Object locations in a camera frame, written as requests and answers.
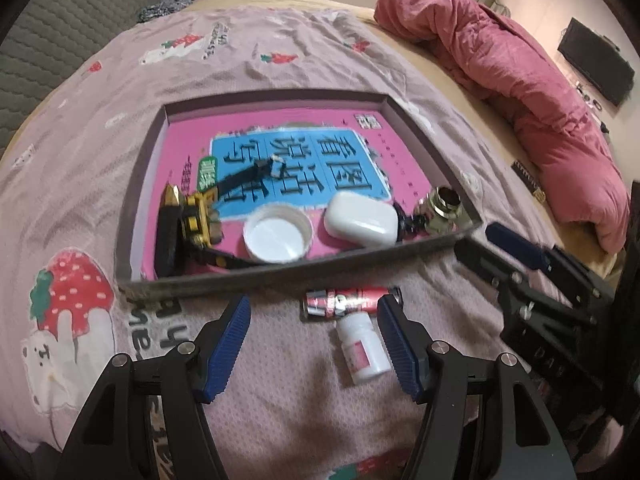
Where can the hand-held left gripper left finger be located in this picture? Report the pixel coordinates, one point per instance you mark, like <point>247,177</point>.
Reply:
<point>227,355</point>

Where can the white pill bottle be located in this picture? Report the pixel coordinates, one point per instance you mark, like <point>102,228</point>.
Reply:
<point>360,350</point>

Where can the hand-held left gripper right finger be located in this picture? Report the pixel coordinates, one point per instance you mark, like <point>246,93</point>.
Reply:
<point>400,355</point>

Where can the red and black pack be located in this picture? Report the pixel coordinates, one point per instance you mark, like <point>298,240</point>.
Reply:
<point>345,300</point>

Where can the pink and blue book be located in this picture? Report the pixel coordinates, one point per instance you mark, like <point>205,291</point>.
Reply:
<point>260,150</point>

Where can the grey quilted headboard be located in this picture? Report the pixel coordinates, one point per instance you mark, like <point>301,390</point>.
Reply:
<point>60,35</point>

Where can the black mattress label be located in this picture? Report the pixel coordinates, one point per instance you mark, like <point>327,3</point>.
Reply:
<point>529,180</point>

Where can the white earbuds case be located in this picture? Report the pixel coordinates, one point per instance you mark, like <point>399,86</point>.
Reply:
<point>357,220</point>

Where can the strawberry printed blanket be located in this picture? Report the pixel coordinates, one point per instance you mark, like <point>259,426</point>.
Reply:
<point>100,135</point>

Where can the shallow brown cardboard box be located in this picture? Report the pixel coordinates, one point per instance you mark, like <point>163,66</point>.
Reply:
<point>325,265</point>

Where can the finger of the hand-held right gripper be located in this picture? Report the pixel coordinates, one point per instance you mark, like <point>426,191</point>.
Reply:
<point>515,245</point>
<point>480,260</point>

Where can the black wall television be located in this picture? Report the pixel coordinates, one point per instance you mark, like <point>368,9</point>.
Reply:
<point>595,60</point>

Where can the dark patterned cloth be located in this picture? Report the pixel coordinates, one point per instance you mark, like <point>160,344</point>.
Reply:
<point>162,9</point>

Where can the gold metal jar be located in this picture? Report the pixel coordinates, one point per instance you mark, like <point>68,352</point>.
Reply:
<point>442,210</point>

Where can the black hair clip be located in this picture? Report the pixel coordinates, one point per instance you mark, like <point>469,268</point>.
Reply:
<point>407,225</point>

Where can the pink duvet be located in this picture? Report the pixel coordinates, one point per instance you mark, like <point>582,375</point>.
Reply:
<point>525,110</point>

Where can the black lipstick with gold tip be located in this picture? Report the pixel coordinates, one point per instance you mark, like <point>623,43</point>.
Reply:
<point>166,240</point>

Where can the white plastic bottle cap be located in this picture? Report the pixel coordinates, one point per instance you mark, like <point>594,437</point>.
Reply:
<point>277,235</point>

